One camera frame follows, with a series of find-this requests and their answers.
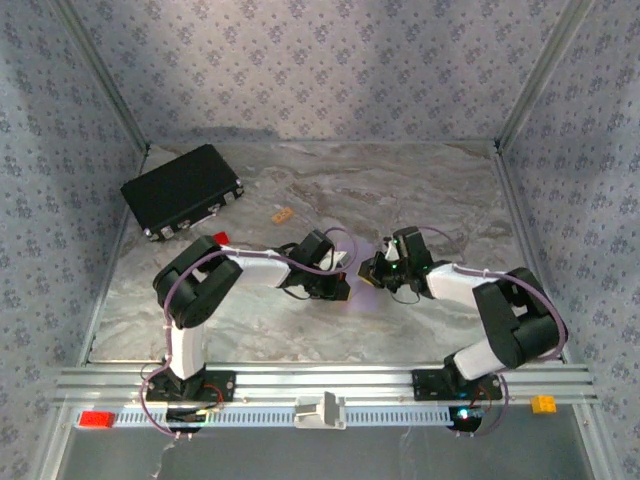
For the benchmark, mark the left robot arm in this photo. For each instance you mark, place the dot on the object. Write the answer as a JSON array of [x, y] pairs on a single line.
[[185, 345]]

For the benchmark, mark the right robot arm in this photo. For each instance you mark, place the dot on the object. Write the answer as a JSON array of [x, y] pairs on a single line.
[[455, 282]]

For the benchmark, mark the orange toy brick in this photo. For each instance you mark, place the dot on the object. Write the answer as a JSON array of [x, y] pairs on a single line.
[[282, 215]]

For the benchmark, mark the red toy brick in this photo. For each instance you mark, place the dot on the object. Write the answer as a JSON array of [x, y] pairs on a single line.
[[221, 238], [97, 419]]

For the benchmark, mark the black ribbed carrying case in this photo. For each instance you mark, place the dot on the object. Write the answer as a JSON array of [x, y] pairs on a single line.
[[180, 187]]

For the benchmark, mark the yellow toy brick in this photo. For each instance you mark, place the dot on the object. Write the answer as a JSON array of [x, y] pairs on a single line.
[[543, 404]]

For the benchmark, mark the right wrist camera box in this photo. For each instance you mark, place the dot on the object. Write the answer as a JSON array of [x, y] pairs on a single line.
[[410, 244]]

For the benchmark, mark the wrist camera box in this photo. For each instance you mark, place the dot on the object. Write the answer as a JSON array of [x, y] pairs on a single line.
[[316, 246], [410, 244]]

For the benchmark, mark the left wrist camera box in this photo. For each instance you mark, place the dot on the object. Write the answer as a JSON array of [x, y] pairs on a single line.
[[316, 246]]

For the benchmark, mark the wide aluminium base rail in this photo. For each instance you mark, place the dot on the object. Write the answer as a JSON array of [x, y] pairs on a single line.
[[325, 379]]

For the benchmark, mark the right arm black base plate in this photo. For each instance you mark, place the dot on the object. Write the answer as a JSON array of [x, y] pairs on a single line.
[[425, 385]]

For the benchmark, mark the white plastic bracket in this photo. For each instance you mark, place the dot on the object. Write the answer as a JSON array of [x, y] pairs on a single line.
[[320, 412]]

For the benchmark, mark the aluminium side rail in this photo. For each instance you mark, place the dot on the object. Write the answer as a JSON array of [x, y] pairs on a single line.
[[520, 215], [114, 255]]

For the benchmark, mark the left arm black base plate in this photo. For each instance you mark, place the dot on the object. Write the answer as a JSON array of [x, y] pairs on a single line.
[[222, 382]]

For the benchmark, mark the aluminium frame post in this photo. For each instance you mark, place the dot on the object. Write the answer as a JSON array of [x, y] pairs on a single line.
[[540, 75]]

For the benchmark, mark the aluminium frame leg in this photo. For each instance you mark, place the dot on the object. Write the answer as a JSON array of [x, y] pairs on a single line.
[[593, 450], [52, 450]]

